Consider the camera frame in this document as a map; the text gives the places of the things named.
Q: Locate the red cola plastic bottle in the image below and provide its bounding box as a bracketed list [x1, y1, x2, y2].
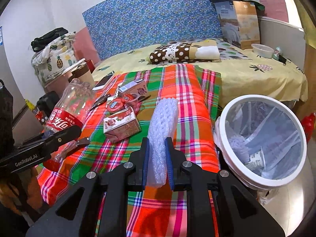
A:
[43, 78, 96, 172]

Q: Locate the red juice carton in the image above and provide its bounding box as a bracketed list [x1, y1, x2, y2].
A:
[103, 106, 141, 143]

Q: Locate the clear cup red lid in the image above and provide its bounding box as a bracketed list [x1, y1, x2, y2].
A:
[106, 94, 141, 115]

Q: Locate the white foam fruit net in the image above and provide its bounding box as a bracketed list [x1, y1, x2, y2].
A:
[147, 98, 178, 188]

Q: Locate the white-rimmed trash bin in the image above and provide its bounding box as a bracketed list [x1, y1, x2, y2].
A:
[213, 95, 307, 189]

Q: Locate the person's left hand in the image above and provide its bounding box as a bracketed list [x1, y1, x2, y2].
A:
[1, 167, 44, 216]

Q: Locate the colourful plaid tablecloth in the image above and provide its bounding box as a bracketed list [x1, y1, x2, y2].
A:
[38, 64, 220, 236]

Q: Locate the pink storage box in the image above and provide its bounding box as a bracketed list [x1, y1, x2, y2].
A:
[44, 58, 85, 98]

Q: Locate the brown pink lidded mug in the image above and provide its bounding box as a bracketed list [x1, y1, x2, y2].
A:
[68, 62, 95, 89]

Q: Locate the pineapple print bedding pile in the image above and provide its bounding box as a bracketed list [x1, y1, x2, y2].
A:
[31, 32, 77, 87]

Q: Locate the white smartphone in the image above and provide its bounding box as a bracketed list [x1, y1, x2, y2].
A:
[92, 74, 114, 91]

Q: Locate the black clothing on pile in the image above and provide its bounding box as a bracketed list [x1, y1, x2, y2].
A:
[31, 27, 69, 53]

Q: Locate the purple milk carton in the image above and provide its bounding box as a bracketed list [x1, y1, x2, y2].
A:
[118, 79, 150, 101]

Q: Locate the yellow pineapple bedsheet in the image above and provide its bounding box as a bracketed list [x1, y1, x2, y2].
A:
[92, 39, 308, 106]

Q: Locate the blue floral headboard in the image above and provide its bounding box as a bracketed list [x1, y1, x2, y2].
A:
[83, 0, 222, 60]

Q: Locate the small green bottle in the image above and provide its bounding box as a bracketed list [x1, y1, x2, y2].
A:
[272, 47, 282, 61]

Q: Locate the clear plastic bowl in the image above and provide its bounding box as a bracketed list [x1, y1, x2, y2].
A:
[251, 43, 274, 59]

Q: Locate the brown polka dot pillow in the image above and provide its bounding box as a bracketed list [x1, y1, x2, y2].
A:
[148, 39, 221, 64]

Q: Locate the bedding package box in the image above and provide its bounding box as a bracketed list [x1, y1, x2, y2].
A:
[209, 0, 265, 50]

